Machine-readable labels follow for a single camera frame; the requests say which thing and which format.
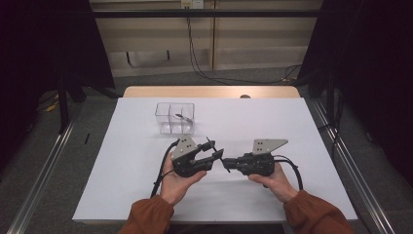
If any white power outlet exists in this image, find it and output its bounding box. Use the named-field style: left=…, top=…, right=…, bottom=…
left=180, top=0, right=206, bottom=10

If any person's right hand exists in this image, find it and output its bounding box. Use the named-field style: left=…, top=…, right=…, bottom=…
left=247, top=162, right=299, bottom=204

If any black curtain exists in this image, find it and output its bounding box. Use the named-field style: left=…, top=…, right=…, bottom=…
left=0, top=0, right=116, bottom=170
left=296, top=0, right=413, bottom=188

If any clear plastic organizer box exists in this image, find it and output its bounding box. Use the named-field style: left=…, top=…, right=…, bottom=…
left=154, top=101, right=196, bottom=137

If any left hand-held gripper cable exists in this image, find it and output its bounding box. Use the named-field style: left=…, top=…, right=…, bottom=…
left=149, top=138, right=181, bottom=199

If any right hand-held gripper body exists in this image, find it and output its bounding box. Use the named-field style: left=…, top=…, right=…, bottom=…
left=238, top=138, right=289, bottom=177

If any aluminium floor rail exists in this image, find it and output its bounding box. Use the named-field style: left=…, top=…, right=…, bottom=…
left=6, top=105, right=83, bottom=234
left=308, top=97, right=396, bottom=234

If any hand-held gripper cable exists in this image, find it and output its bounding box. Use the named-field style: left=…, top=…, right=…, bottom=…
left=273, top=154, right=304, bottom=192
left=149, top=138, right=181, bottom=199

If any thin black makeup brush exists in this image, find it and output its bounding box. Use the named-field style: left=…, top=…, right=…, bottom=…
left=206, top=136, right=232, bottom=174

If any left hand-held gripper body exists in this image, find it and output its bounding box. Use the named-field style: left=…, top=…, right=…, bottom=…
left=170, top=135, right=214, bottom=178

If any right hand-held gripper cable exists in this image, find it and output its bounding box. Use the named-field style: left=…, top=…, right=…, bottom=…
left=273, top=154, right=304, bottom=192

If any person's left hand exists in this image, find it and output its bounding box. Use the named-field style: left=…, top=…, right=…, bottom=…
left=160, top=160, right=207, bottom=207

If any black horizontal bar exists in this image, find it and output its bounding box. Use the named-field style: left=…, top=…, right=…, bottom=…
left=92, top=9, right=323, bottom=19

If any white table mat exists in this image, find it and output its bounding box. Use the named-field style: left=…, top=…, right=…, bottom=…
left=71, top=97, right=358, bottom=224

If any black wall cable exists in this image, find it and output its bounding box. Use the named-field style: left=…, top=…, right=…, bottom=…
left=186, top=18, right=303, bottom=86

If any black metal stand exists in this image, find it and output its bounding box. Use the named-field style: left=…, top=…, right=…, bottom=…
left=325, top=69, right=343, bottom=158
left=56, top=72, right=71, bottom=135

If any wooden table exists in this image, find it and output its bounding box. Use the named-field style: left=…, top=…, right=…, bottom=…
left=122, top=85, right=301, bottom=99

